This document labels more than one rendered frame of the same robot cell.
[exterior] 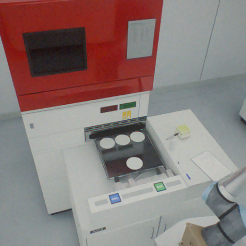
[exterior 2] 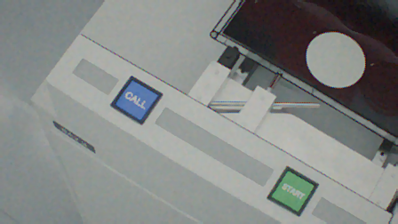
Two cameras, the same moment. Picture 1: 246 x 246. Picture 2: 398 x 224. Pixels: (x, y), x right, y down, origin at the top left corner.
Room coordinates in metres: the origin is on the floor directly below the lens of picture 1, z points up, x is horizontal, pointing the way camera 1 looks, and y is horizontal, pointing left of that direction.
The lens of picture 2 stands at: (0.61, -0.43, 2.08)
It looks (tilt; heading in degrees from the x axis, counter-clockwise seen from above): 66 degrees down; 51
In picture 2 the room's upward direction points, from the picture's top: 1 degrees clockwise
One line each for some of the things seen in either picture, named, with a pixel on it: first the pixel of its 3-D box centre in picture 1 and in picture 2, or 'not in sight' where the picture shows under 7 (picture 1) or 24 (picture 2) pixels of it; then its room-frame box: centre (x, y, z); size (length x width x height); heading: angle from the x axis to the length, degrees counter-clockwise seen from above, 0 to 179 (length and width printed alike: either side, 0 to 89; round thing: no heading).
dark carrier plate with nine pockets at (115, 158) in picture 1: (127, 151); (360, 10); (1.27, -0.04, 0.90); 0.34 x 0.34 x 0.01; 20
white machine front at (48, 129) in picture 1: (90, 120); not in sight; (1.42, 0.21, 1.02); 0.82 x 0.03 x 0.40; 110
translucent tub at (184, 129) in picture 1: (182, 131); not in sight; (1.37, -0.40, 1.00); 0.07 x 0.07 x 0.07; 23
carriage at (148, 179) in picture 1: (144, 185); (294, 147); (1.03, -0.15, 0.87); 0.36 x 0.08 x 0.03; 110
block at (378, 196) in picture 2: (170, 176); (384, 191); (1.09, -0.30, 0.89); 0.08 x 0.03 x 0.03; 20
